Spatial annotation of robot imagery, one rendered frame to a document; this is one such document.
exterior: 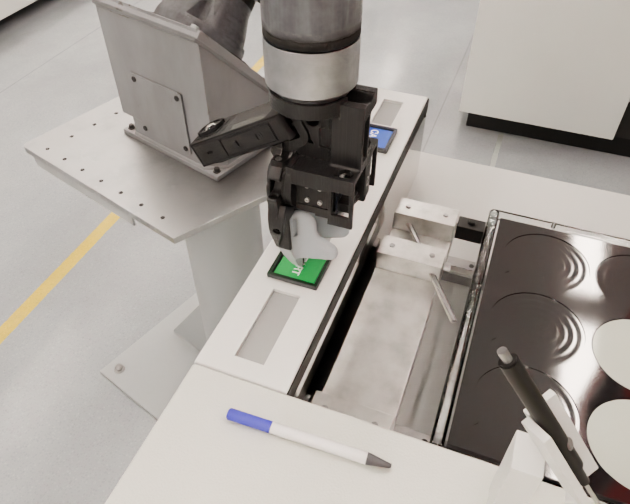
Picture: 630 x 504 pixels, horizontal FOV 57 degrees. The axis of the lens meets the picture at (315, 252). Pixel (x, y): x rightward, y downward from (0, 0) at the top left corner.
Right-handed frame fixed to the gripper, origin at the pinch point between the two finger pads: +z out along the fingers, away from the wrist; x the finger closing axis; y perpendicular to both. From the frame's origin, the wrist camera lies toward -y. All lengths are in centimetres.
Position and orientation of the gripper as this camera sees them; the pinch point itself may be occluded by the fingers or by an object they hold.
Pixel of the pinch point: (294, 253)
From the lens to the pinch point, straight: 61.9
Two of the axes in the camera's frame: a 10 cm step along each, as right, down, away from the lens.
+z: 0.0, 7.1, 7.0
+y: 9.3, 2.5, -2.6
